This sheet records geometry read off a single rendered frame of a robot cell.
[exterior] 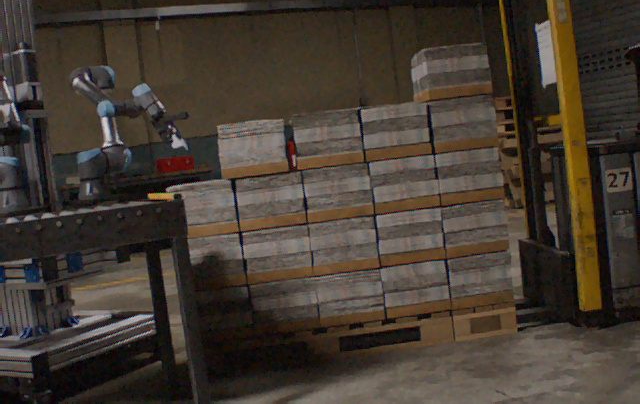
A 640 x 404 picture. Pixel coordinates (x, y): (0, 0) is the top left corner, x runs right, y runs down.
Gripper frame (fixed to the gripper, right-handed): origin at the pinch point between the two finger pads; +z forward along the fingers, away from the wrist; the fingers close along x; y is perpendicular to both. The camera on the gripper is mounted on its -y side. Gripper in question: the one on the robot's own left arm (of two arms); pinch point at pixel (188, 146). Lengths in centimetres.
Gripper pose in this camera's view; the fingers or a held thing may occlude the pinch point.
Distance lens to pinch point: 362.8
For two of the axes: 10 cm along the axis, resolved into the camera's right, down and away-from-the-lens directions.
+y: -8.0, 6.0, -0.1
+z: 6.0, 8.0, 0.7
